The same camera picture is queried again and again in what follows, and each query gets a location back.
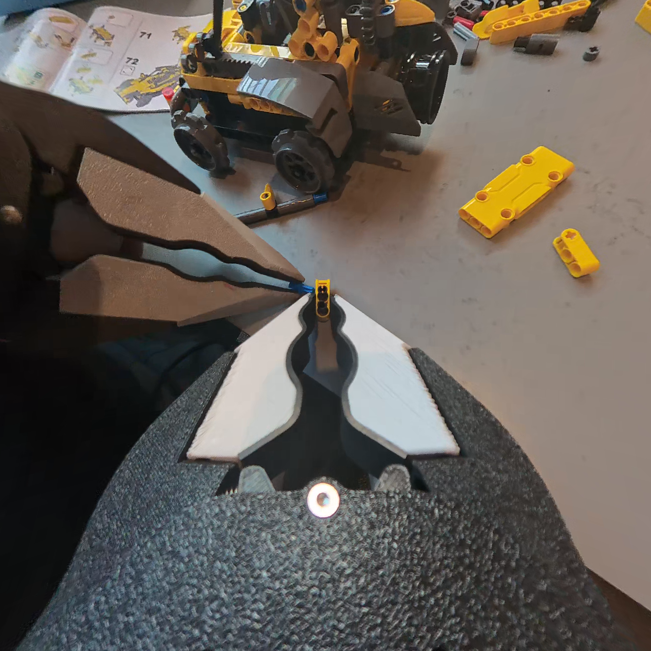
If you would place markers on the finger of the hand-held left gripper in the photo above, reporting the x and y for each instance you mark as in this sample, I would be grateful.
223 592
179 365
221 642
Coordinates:
152 295
168 208

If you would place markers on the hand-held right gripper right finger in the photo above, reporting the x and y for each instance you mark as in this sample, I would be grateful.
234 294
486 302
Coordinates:
396 402

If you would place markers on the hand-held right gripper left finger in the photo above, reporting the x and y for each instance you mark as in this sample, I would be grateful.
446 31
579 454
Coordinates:
244 407

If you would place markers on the single blue connector pin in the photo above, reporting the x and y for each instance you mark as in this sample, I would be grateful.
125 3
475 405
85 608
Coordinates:
301 288

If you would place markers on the short yellow brick beam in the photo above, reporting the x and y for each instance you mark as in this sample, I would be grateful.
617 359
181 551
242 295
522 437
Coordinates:
577 254
322 285

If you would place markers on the yellow rectangular brick panel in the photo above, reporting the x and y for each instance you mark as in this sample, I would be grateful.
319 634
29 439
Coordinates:
513 190

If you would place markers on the grey desk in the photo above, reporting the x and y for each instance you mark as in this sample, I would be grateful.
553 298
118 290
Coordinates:
483 330

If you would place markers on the white instruction booklet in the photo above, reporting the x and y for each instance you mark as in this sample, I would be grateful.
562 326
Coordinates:
101 61

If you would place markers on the grey axle blue tips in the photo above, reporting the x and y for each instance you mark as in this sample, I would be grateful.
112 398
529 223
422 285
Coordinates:
295 206

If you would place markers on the yellow grey brick vehicle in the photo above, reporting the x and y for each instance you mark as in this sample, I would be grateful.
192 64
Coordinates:
295 86

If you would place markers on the dark grey small block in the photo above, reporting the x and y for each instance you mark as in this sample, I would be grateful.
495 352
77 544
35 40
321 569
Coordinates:
470 51

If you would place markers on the dark grey axle connector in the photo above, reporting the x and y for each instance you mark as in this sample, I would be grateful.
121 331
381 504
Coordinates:
536 44

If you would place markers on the small black round bush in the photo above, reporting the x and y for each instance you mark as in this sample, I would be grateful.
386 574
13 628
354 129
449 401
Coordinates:
591 53

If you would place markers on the long yellow brick beam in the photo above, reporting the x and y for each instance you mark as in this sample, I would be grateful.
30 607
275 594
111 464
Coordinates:
534 18

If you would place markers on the yellow five-hole beam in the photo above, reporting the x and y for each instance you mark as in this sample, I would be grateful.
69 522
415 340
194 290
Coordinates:
643 12

